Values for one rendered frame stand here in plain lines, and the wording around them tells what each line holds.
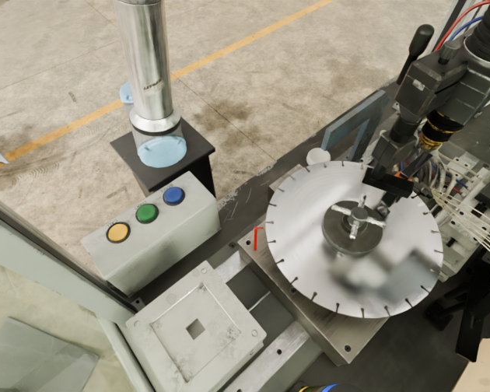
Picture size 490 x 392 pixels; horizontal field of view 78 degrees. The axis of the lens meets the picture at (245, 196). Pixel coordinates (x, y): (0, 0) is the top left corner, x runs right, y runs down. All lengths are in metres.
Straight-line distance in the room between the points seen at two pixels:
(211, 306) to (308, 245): 0.21
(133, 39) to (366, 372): 0.79
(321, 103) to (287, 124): 0.34
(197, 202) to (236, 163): 1.23
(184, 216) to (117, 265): 0.16
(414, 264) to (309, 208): 0.21
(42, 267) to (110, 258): 0.26
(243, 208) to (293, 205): 0.26
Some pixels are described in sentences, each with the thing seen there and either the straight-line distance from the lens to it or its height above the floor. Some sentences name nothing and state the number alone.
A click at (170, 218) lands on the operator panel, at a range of 0.68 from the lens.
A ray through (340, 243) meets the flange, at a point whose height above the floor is 0.96.
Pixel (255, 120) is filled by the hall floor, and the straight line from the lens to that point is 2.16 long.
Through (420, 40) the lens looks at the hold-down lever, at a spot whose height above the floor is 1.27.
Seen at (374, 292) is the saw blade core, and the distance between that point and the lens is 0.58.
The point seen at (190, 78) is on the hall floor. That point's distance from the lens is 2.57.
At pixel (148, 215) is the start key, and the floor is 0.91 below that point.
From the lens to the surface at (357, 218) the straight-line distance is 0.57.
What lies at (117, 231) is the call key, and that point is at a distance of 0.70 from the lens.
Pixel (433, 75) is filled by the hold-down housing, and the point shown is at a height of 1.25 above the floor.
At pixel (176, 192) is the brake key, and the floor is 0.91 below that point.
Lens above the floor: 1.47
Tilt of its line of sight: 57 degrees down
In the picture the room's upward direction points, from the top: 2 degrees counter-clockwise
